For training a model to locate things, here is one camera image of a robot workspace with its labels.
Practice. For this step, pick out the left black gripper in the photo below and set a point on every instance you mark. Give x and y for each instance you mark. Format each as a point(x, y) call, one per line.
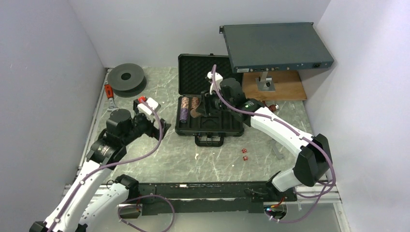
point(153, 131)

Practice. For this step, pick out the orange poker chip stack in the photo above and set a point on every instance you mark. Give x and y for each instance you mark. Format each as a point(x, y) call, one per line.
point(185, 102)

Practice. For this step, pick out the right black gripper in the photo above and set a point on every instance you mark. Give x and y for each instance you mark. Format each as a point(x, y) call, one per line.
point(206, 98)

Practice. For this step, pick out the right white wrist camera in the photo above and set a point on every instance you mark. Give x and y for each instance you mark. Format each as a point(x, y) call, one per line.
point(215, 80)

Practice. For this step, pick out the black poker case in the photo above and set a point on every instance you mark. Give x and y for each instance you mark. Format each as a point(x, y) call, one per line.
point(207, 130)

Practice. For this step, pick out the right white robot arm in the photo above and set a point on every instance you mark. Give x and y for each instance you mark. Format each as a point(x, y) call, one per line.
point(312, 153)

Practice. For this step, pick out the grey network switch box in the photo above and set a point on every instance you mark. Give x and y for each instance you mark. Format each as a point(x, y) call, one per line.
point(275, 47)

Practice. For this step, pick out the grey metal stand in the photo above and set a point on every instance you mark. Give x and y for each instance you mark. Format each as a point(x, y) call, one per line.
point(265, 83)

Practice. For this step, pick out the brown torch nozzle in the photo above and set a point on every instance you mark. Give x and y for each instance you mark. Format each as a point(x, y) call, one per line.
point(273, 107)

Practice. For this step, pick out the red handled adjustable wrench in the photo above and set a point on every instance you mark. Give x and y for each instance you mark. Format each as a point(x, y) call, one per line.
point(110, 96)

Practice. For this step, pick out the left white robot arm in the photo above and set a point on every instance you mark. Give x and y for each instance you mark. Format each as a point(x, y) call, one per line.
point(76, 212)

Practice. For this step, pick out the purple poker chip stack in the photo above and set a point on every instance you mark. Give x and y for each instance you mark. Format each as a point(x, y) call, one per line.
point(184, 114)

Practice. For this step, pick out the black front rail base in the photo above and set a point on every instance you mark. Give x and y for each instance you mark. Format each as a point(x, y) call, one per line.
point(151, 199)

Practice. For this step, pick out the brown poker chip stack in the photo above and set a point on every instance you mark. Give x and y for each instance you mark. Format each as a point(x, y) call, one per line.
point(194, 102)
point(194, 113)

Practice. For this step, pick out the black filament spool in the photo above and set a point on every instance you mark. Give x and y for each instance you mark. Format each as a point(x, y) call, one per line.
point(127, 80)

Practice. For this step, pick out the wooden board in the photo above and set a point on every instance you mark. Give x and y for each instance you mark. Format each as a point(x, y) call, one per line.
point(287, 86)

